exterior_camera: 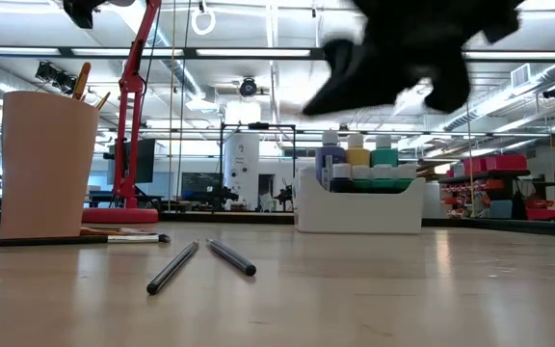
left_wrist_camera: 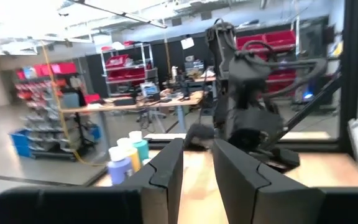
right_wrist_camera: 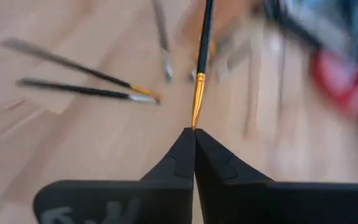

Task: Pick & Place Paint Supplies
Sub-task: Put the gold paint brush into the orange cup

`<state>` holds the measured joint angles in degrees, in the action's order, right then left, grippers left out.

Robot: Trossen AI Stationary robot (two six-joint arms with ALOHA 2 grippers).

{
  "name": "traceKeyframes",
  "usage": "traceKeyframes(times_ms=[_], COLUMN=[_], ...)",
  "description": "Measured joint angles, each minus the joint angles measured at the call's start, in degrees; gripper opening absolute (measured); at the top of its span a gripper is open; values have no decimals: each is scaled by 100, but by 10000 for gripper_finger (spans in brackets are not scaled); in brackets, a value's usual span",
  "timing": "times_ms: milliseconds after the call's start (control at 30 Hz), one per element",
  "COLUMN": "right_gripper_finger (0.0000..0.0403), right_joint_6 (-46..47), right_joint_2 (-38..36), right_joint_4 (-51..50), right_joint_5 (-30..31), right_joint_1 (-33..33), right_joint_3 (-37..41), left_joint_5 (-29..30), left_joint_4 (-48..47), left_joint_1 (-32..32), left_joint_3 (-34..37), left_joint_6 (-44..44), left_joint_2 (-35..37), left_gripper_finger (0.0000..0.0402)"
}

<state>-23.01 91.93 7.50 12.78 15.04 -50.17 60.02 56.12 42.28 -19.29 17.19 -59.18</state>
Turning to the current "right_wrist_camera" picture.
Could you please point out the short black paintbrush silver ferrule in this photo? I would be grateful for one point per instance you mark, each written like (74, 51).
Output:
(82, 90)

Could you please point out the long black paintbrush gold ferrule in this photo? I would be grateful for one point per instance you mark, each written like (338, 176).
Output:
(73, 65)

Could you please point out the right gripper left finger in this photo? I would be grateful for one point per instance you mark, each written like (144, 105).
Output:
(154, 199)

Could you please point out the red desk lamp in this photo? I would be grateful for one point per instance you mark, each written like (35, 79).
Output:
(337, 81)

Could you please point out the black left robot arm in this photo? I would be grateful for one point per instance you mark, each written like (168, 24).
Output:
(278, 15)

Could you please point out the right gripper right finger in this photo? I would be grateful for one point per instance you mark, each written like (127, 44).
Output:
(259, 202)

